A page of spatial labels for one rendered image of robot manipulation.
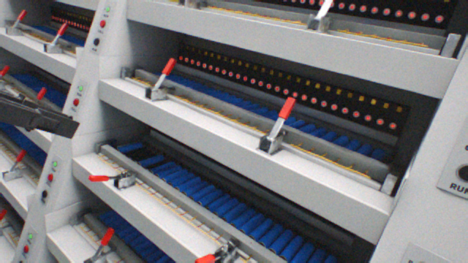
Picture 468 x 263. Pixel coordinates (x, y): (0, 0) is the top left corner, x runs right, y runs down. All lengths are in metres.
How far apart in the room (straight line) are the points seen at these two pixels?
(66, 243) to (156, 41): 0.52
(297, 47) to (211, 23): 0.17
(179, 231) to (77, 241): 0.32
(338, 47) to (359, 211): 0.21
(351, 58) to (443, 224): 0.22
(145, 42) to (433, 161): 0.63
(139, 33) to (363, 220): 0.60
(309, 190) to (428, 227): 0.13
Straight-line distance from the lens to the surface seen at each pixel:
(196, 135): 0.50
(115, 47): 0.72
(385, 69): 0.42
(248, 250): 0.50
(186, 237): 0.53
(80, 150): 0.75
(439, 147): 0.39
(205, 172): 0.66
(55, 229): 0.83
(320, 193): 0.40
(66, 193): 0.79
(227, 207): 0.57
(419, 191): 0.39
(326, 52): 0.43
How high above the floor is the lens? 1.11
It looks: 5 degrees down
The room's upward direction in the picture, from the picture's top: 21 degrees clockwise
